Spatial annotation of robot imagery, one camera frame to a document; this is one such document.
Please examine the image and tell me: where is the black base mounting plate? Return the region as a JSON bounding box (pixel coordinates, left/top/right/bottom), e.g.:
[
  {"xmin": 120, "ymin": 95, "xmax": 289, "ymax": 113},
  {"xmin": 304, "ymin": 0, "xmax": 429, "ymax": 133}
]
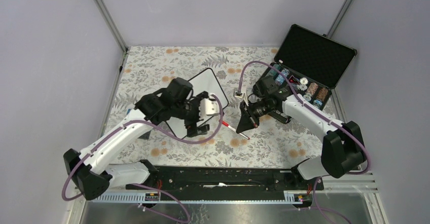
[{"xmin": 142, "ymin": 160, "xmax": 324, "ymax": 201}]

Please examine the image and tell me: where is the floral patterned table mat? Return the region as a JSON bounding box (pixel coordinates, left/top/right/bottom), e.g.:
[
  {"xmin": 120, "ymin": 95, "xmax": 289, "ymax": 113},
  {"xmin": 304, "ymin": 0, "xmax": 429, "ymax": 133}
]
[{"xmin": 95, "ymin": 46, "xmax": 332, "ymax": 170}]

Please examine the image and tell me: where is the white marker pen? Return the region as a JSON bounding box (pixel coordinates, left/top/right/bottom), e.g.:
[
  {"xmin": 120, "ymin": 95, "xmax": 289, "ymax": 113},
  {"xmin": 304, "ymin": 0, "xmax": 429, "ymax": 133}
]
[{"xmin": 228, "ymin": 126, "xmax": 250, "ymax": 140}]

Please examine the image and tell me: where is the blue poker chip stack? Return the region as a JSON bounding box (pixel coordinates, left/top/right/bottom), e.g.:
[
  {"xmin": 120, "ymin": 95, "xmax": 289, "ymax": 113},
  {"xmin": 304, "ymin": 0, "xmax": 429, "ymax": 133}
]
[{"xmin": 275, "ymin": 68, "xmax": 290, "ymax": 86}]

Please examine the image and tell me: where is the teal poker chip stack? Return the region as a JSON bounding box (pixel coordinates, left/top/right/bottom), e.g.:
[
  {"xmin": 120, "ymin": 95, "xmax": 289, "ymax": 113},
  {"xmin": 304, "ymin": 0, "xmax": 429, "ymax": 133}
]
[{"xmin": 270, "ymin": 64, "xmax": 282, "ymax": 76}]

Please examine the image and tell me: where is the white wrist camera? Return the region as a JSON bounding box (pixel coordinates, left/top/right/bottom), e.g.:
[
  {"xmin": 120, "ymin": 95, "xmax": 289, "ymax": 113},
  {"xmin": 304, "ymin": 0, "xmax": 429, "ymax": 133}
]
[
  {"xmin": 234, "ymin": 90, "xmax": 244, "ymax": 99},
  {"xmin": 199, "ymin": 97, "xmax": 220, "ymax": 118}
]

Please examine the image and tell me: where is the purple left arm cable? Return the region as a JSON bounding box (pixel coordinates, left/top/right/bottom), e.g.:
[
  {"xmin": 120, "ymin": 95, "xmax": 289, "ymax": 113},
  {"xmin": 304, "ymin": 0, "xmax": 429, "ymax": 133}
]
[{"xmin": 61, "ymin": 94, "xmax": 224, "ymax": 223}]

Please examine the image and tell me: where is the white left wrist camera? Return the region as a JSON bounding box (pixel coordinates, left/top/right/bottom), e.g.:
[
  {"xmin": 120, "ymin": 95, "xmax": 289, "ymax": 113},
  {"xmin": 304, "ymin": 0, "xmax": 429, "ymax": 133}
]
[{"xmin": 199, "ymin": 97, "xmax": 220, "ymax": 118}]

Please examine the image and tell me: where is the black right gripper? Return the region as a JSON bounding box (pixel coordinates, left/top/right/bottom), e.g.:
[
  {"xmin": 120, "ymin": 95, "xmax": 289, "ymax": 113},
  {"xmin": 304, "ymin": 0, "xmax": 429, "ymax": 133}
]
[{"xmin": 236, "ymin": 97, "xmax": 275, "ymax": 134}]

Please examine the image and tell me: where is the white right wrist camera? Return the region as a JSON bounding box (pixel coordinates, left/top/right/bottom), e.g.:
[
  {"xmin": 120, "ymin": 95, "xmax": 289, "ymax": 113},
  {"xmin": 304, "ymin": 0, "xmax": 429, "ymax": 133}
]
[{"xmin": 234, "ymin": 90, "xmax": 244, "ymax": 99}]

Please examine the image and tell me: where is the brown poker chip stack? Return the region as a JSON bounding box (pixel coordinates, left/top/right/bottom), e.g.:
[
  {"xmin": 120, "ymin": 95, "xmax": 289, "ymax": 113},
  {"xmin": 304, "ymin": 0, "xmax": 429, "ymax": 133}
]
[{"xmin": 313, "ymin": 88, "xmax": 329, "ymax": 109}]

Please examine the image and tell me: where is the pink poker chip stack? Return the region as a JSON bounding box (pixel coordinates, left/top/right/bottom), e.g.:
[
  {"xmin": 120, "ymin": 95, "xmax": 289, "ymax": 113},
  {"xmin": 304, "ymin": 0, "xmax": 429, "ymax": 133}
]
[{"xmin": 303, "ymin": 83, "xmax": 319, "ymax": 101}]

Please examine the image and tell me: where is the small white whiteboard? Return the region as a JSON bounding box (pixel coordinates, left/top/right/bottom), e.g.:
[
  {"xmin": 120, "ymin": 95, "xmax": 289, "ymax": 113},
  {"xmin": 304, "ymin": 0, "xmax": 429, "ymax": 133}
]
[{"xmin": 164, "ymin": 67, "xmax": 230, "ymax": 140}]

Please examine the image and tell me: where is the grey lego baseplate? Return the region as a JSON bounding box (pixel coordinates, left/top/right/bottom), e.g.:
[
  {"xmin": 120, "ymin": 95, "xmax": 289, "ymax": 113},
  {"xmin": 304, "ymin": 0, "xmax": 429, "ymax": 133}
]
[{"xmin": 139, "ymin": 131, "xmax": 151, "ymax": 140}]

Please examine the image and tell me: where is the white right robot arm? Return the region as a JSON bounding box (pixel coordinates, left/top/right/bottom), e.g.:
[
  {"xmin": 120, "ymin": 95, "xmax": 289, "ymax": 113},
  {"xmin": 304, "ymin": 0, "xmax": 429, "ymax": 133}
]
[{"xmin": 236, "ymin": 76, "xmax": 368, "ymax": 190}]

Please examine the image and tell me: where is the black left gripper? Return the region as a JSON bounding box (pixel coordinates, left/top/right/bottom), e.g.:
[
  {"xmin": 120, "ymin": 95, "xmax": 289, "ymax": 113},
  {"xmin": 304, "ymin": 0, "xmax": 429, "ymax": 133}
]
[{"xmin": 173, "ymin": 92, "xmax": 210, "ymax": 136}]

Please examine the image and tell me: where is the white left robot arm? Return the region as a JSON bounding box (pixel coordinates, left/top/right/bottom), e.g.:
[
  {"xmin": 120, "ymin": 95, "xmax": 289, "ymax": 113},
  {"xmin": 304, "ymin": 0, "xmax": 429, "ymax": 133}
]
[{"xmin": 61, "ymin": 78, "xmax": 223, "ymax": 201}]

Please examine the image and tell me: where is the black poker chip case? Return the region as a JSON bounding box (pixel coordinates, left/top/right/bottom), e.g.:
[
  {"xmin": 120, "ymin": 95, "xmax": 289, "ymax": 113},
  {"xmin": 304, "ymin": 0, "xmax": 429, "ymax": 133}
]
[{"xmin": 260, "ymin": 24, "xmax": 357, "ymax": 110}]

